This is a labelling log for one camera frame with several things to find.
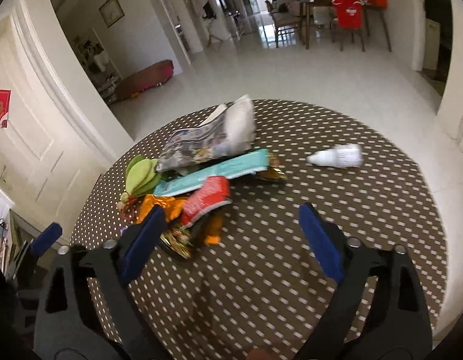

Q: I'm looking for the white shoe shelf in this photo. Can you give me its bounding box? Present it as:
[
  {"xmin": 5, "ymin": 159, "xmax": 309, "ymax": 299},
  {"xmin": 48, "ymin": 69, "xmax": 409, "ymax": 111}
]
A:
[{"xmin": 72, "ymin": 32, "xmax": 121, "ymax": 104}]

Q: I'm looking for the wooden chair with shirt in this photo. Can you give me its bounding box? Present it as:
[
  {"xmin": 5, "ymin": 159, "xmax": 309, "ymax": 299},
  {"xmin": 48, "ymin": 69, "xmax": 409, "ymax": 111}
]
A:
[{"xmin": 331, "ymin": 0, "xmax": 367, "ymax": 52}]

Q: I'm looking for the white panel door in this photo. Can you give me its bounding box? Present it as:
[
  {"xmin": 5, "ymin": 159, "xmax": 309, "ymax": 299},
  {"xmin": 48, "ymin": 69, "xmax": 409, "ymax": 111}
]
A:
[{"xmin": 0, "ymin": 15, "xmax": 104, "ymax": 214}]

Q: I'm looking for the teal wrapper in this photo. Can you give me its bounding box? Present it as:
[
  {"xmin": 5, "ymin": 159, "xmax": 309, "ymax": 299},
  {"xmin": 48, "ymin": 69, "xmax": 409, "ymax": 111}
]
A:
[{"xmin": 153, "ymin": 148, "xmax": 270, "ymax": 197}]

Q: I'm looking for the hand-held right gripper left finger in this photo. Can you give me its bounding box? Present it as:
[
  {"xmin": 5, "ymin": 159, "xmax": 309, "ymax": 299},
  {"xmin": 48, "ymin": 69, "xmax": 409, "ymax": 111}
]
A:
[{"xmin": 34, "ymin": 206, "xmax": 168, "ymax": 350}]

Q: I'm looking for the small orange wrapper piece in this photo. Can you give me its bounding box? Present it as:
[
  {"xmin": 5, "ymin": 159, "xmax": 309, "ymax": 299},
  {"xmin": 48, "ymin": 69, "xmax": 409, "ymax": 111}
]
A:
[{"xmin": 202, "ymin": 213, "xmax": 222, "ymax": 247}]

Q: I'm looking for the red string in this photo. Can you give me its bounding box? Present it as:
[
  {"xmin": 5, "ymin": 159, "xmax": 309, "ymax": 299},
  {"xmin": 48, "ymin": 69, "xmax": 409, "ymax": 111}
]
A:
[{"xmin": 118, "ymin": 193, "xmax": 137, "ymax": 223}]

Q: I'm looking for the white paper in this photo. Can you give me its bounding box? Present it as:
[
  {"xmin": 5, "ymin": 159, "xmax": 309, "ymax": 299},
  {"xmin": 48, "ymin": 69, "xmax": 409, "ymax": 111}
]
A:
[{"xmin": 224, "ymin": 94, "xmax": 256, "ymax": 151}]

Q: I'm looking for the red snack wrapper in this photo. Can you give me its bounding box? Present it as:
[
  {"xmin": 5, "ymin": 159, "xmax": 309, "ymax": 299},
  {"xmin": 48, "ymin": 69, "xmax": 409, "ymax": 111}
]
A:
[{"xmin": 180, "ymin": 175, "xmax": 232, "ymax": 227}]

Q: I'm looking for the red floor cushion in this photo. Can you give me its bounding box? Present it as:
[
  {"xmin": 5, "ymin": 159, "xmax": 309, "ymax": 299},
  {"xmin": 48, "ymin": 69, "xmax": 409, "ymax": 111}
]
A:
[{"xmin": 115, "ymin": 60, "xmax": 174, "ymax": 100}]

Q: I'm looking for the green plush toy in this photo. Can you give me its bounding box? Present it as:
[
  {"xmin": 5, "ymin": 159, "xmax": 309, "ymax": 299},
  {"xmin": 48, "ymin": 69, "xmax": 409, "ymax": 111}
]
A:
[{"xmin": 125, "ymin": 155, "xmax": 161, "ymax": 197}]

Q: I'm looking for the wooden dining chair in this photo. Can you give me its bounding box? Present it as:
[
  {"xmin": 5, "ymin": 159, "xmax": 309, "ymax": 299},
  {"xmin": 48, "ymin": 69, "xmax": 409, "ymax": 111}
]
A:
[{"xmin": 265, "ymin": 0, "xmax": 305, "ymax": 48}]

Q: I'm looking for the framed wall picture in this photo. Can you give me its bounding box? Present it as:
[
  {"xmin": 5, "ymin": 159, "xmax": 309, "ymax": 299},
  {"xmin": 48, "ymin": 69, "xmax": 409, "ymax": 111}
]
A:
[{"xmin": 99, "ymin": 0, "xmax": 125, "ymax": 29}]

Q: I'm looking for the gold patterned wrapper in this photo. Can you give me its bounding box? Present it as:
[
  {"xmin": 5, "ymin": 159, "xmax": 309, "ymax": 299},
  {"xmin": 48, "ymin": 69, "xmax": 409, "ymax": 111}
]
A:
[{"xmin": 159, "ymin": 225, "xmax": 197, "ymax": 260}]

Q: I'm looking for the white cabinet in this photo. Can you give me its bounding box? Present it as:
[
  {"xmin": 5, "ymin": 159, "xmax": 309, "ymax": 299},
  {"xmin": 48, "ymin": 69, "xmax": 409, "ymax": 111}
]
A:
[{"xmin": 422, "ymin": 19, "xmax": 441, "ymax": 72}]

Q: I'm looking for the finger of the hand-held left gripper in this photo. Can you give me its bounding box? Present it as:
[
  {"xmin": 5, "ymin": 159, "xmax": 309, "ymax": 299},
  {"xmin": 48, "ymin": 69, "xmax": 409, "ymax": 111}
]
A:
[{"xmin": 6, "ymin": 222, "xmax": 63, "ymax": 289}]

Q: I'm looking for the brown polka dot tablecloth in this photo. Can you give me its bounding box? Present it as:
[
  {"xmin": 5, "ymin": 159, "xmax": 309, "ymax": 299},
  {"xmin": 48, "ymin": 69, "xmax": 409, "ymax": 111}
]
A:
[{"xmin": 68, "ymin": 99, "xmax": 451, "ymax": 360}]

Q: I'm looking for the wooden dining table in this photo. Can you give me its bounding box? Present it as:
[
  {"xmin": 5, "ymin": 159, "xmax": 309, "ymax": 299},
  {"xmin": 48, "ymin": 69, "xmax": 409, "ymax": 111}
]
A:
[{"xmin": 301, "ymin": 0, "xmax": 392, "ymax": 52}]

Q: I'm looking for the small white bottle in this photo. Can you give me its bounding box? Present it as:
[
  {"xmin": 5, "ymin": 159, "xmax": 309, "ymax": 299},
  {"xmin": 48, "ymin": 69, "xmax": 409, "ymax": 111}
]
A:
[{"xmin": 305, "ymin": 143, "xmax": 364, "ymax": 168}]

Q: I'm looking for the red shirt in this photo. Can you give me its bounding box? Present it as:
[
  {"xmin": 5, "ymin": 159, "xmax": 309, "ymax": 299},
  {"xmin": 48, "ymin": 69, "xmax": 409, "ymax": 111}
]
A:
[{"xmin": 332, "ymin": 0, "xmax": 364, "ymax": 29}]

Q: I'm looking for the sofa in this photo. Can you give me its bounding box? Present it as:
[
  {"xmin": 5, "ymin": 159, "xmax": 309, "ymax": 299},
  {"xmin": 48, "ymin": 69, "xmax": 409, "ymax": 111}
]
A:
[{"xmin": 269, "ymin": 0, "xmax": 304, "ymax": 16}]

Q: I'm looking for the dark gold foil wrapper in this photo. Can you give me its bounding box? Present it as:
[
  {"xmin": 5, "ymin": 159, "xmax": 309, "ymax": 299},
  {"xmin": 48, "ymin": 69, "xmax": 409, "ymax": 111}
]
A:
[{"xmin": 254, "ymin": 157, "xmax": 287, "ymax": 183}]

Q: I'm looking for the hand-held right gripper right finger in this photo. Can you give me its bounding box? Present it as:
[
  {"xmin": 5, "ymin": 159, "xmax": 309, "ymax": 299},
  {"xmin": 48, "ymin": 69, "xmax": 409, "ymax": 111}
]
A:
[{"xmin": 298, "ymin": 202, "xmax": 433, "ymax": 350}]

